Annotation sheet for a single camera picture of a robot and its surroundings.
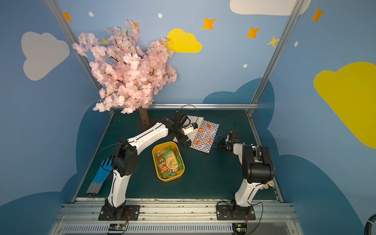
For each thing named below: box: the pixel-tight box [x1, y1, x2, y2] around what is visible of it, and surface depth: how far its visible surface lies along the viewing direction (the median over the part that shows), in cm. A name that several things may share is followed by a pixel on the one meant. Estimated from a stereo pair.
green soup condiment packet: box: [155, 145, 184, 179], surface depth 89 cm
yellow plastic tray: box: [152, 141, 186, 183], surface depth 90 cm
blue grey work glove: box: [86, 158, 114, 195], surface depth 84 cm
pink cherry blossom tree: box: [71, 19, 178, 127], surface depth 70 cm
